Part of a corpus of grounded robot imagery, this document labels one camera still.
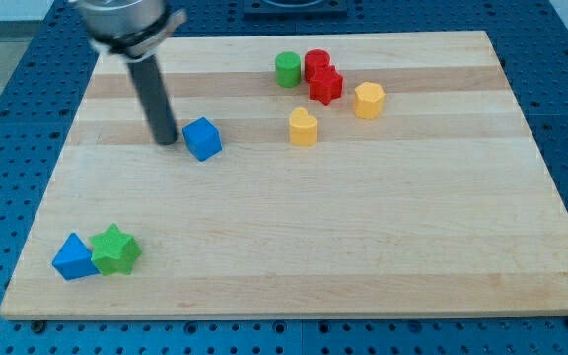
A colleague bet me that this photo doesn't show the blue cube block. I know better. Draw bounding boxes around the blue cube block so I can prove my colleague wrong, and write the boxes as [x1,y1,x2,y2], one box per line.
[182,117,222,162]

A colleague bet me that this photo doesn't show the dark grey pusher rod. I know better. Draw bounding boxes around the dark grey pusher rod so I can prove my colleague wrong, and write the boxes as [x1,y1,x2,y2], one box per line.
[127,55,178,145]

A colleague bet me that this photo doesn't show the blue triangle block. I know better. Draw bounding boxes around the blue triangle block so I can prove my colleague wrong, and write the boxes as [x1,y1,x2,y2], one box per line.
[51,233,100,281]

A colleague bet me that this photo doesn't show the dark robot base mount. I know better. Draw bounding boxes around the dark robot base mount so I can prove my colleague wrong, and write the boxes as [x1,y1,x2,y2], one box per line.
[241,0,348,16]

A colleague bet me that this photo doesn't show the green cylinder block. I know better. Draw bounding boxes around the green cylinder block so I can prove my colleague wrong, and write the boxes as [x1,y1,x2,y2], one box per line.
[275,51,301,88]

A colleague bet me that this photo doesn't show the red star block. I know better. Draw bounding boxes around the red star block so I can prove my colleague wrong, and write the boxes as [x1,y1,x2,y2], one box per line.
[308,65,343,106]

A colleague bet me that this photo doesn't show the green star block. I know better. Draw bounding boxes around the green star block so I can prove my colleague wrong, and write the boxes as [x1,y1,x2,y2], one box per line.
[90,224,142,276]

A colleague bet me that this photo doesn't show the yellow hexagon block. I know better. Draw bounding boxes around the yellow hexagon block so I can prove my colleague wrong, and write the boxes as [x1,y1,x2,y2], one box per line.
[353,82,386,120]

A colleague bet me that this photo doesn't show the yellow heart block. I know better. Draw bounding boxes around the yellow heart block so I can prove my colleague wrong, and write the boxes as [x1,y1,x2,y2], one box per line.
[289,107,318,146]

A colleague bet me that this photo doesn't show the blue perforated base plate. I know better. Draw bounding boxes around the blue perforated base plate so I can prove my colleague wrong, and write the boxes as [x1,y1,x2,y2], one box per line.
[0,0,568,354]

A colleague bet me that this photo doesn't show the red cylinder block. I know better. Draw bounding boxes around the red cylinder block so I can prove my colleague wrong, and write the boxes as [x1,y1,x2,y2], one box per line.
[304,48,330,82]

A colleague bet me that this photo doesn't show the wooden board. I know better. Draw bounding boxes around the wooden board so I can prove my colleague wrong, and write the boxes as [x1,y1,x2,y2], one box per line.
[0,31,568,320]

